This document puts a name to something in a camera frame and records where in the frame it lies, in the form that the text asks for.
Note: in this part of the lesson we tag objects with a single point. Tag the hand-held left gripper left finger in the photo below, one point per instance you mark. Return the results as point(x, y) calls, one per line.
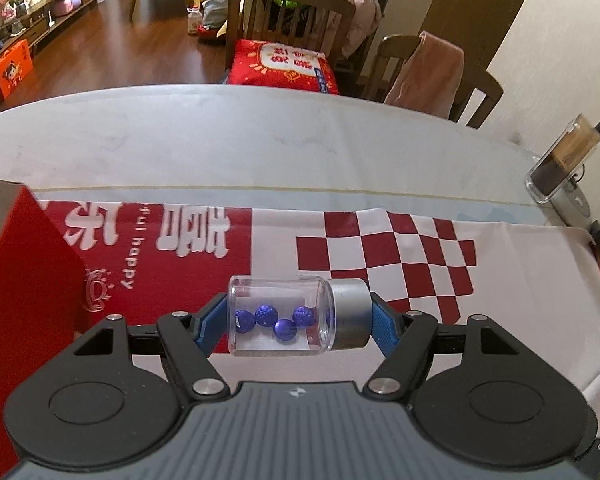
point(212, 327)

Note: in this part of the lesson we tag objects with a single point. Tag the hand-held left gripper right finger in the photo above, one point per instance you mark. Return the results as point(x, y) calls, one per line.
point(385, 327)

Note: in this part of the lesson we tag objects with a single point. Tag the clear glass jar silver lid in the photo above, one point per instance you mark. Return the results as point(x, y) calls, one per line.
point(350, 315)

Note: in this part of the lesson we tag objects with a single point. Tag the red cardboard box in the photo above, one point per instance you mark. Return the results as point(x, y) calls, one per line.
point(30, 285)

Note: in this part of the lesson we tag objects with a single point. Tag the blue foil ball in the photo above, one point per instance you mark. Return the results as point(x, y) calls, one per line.
point(244, 321)
point(265, 315)
point(304, 316)
point(285, 329)

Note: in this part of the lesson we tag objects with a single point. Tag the red white printed tablecloth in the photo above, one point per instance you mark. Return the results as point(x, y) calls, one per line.
point(280, 240)

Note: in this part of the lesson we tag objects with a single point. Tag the grey desk lamp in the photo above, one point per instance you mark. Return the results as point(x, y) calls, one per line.
point(575, 207)

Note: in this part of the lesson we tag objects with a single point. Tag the clear toothpick holder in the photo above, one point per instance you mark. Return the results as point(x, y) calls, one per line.
point(555, 165)

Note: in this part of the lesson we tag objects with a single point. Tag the pink towel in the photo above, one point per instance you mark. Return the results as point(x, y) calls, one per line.
point(430, 75)

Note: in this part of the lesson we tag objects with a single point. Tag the red printed package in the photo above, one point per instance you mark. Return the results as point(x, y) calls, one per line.
point(280, 65)

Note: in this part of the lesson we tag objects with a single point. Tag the red floor cushion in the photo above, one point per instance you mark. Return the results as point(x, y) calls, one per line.
point(211, 34)

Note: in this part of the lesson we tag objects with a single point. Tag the white plastic bottle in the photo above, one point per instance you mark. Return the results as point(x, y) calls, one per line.
point(195, 21)

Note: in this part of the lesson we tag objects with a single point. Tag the green sofa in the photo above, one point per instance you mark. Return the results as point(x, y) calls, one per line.
point(360, 5)

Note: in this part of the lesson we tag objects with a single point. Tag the orange gift box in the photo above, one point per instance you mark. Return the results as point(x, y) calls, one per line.
point(10, 70)

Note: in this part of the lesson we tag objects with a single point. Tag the yellow stool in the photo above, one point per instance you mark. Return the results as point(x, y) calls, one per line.
point(198, 0)

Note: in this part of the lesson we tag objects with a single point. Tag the brown wooden door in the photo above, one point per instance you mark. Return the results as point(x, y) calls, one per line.
point(470, 10)

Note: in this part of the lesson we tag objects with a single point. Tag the wooden TV cabinet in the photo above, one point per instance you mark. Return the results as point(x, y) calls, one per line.
point(35, 30)

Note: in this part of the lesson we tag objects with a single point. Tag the pink plastic toy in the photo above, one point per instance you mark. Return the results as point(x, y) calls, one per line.
point(66, 2)

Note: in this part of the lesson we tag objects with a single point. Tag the pink plush doll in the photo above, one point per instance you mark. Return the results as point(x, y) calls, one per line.
point(9, 5)

